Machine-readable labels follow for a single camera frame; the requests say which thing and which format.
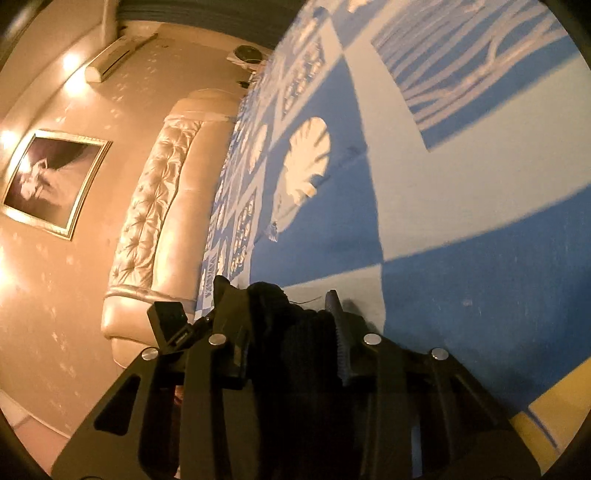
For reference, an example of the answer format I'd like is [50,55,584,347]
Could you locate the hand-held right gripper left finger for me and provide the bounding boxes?
[51,276,251,480]

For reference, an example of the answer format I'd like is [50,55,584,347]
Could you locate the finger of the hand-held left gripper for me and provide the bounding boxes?
[147,301,193,352]

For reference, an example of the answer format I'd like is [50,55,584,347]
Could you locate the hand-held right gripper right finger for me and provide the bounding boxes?
[325,289,542,480]

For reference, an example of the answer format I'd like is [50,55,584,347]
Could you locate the black pants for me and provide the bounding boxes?
[245,281,375,480]

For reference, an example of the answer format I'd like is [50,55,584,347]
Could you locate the cream tufted headboard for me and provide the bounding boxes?
[100,88,252,370]

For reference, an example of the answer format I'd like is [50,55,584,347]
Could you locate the blue patterned bedspread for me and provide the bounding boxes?
[198,0,591,462]

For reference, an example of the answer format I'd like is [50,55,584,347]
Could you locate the white air conditioner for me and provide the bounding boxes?
[84,33,160,84]

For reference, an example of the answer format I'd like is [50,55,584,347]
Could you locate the gold framed wall picture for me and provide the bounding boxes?
[0,129,114,241]

